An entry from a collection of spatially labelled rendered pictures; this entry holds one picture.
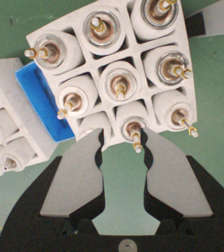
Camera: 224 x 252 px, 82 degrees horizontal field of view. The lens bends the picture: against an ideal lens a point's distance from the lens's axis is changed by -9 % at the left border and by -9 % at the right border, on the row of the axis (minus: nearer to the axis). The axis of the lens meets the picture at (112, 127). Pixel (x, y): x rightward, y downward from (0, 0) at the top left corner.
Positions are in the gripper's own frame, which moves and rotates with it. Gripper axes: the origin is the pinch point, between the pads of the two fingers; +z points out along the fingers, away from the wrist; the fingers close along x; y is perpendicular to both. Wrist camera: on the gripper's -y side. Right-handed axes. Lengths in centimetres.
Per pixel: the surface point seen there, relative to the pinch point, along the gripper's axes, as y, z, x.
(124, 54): -5.8, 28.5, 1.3
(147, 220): 107, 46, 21
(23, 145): 21.0, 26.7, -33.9
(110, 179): 59, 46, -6
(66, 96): 2.7, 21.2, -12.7
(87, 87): 1.1, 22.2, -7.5
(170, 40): -9.2, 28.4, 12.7
